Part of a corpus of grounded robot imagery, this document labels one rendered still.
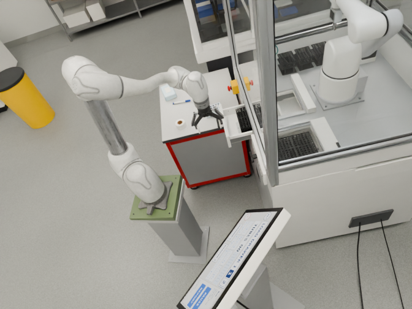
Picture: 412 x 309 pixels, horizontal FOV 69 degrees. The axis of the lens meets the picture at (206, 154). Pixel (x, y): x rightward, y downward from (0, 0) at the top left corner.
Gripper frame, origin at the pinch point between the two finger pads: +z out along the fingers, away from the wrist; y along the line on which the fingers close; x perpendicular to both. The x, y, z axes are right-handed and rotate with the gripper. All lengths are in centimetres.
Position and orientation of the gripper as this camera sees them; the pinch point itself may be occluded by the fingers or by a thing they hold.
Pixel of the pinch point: (209, 128)
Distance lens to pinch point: 187.6
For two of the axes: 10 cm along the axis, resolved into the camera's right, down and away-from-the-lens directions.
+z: 2.1, 5.9, 7.8
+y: 9.7, -2.3, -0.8
